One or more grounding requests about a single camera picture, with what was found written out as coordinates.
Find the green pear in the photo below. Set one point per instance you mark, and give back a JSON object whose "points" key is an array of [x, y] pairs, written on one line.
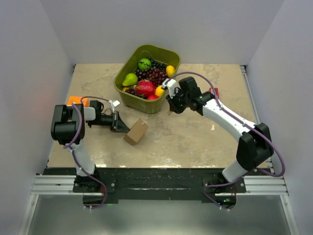
{"points": [[130, 79]]}

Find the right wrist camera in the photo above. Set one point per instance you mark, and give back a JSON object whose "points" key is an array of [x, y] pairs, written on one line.
{"points": [[171, 85]]}

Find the purple grape bunch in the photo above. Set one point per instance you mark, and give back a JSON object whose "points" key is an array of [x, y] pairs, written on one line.
{"points": [[156, 76]]}

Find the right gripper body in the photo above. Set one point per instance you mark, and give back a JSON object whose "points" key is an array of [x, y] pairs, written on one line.
{"points": [[180, 102]]}

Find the olive green plastic basin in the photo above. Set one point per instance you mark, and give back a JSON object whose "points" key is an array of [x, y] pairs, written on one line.
{"points": [[160, 58]]}

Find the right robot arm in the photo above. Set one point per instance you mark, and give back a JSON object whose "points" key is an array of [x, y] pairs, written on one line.
{"points": [[253, 139]]}

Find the yellow lemon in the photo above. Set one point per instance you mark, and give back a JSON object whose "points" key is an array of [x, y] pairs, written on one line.
{"points": [[170, 71]]}

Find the green striped ball fruit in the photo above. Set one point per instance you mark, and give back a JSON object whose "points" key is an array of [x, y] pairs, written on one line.
{"points": [[144, 64]]}

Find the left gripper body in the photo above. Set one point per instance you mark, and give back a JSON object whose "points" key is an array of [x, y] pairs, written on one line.
{"points": [[114, 126]]}

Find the red rectangular carton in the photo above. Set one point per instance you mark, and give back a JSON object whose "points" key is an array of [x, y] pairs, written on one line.
{"points": [[215, 92]]}

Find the orange plastic box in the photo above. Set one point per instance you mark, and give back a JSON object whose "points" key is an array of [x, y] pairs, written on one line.
{"points": [[77, 100]]}

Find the red apple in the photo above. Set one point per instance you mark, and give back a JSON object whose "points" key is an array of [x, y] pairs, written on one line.
{"points": [[152, 97]]}

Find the red dragon fruit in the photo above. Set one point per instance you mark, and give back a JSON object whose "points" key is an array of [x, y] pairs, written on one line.
{"points": [[145, 88]]}

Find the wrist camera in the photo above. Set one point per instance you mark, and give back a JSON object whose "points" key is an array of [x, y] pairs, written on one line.
{"points": [[171, 85], [114, 104]]}

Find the dark black grape bunch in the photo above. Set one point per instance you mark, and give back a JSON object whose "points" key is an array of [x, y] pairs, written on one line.
{"points": [[156, 64]]}

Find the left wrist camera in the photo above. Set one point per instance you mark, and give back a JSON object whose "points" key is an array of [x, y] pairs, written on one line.
{"points": [[114, 104]]}

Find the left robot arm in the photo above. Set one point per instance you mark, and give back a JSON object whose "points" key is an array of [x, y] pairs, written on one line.
{"points": [[68, 129]]}

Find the orange yellow mango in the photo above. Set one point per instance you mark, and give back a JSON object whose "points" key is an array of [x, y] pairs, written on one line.
{"points": [[159, 91]]}

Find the brown cardboard express box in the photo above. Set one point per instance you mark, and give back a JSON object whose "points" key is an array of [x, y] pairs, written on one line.
{"points": [[136, 133]]}

